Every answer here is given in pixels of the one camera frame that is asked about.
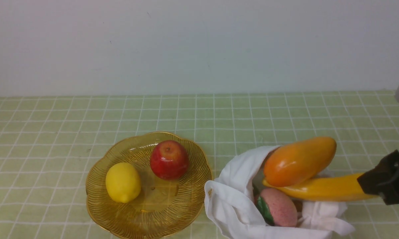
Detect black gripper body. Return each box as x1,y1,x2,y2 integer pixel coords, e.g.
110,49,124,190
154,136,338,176
357,150,399,205

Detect yellow banana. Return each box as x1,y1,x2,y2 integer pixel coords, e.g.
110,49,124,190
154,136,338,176
277,173,378,202

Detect white cloth bag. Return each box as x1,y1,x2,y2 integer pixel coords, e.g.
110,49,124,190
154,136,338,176
204,146,355,239

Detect amber ribbed glass fruit bowl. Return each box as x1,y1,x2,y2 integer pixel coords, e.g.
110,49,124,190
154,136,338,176
86,131,213,239

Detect orange mango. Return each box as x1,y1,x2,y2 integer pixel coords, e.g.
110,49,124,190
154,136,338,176
263,136,337,187

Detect pink peach with green leaf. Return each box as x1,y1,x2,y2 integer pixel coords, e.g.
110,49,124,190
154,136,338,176
254,188,298,227

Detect red apple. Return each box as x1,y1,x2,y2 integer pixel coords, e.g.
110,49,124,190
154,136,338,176
150,140,190,181

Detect yellow lemon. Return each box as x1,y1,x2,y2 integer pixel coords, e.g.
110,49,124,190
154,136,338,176
105,162,141,203

